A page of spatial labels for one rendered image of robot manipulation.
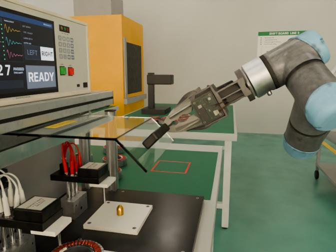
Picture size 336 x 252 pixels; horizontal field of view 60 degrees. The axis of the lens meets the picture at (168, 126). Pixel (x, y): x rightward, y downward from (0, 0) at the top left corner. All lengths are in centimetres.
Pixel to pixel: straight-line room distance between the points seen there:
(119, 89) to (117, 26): 85
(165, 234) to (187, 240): 6
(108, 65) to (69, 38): 347
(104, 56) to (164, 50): 191
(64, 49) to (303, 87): 57
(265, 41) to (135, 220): 526
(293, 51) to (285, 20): 534
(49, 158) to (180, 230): 46
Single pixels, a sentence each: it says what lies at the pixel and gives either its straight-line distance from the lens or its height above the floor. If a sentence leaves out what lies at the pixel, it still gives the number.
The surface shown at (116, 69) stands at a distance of 426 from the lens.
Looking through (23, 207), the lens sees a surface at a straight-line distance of 65.
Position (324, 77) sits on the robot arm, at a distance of 56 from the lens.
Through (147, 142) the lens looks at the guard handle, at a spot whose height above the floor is 104.
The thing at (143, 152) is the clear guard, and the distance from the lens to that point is 56.
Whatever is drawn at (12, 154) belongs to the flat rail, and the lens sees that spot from 61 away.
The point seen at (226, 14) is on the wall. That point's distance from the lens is 590.
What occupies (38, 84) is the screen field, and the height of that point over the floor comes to 115.
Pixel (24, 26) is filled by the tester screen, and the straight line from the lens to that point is 70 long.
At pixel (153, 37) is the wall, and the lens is 604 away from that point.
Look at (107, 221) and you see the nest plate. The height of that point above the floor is 78.
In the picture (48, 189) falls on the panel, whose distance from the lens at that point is 100.
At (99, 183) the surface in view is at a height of 88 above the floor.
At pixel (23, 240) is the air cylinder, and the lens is 74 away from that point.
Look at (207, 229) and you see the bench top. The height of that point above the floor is 75.
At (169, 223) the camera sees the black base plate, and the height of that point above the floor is 77.
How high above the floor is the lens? 118
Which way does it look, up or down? 11 degrees down
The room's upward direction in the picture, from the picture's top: straight up
